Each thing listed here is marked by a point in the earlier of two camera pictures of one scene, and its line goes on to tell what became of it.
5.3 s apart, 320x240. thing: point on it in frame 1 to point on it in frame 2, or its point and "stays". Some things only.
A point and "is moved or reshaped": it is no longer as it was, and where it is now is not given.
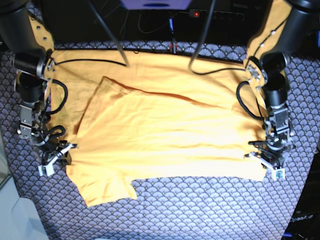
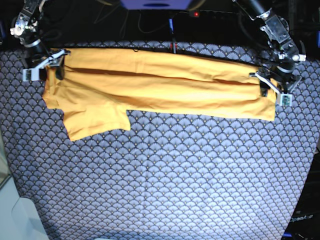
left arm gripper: (34, 125) to (37, 52)
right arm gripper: (279, 133) to (280, 73)
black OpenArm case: (305, 224) stays
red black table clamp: (173, 45) stays
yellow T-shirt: (142, 117) is moved or reshaped
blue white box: (156, 4) stays
